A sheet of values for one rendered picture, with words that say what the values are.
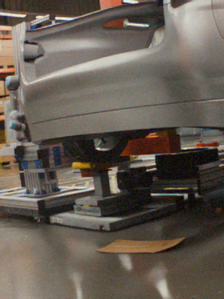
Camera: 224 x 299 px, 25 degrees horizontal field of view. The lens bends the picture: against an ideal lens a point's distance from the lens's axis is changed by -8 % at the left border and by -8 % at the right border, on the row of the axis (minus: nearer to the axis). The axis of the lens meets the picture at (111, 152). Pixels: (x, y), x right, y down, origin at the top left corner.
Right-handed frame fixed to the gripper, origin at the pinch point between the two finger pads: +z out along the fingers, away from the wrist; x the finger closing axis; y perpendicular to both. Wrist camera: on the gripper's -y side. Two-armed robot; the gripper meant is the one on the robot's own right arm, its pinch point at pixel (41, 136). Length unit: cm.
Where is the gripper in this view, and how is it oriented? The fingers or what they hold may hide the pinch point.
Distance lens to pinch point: 468.2
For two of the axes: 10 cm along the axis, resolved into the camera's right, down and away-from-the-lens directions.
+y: -1.3, -8.6, 5.0
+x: -6.4, 4.5, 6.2
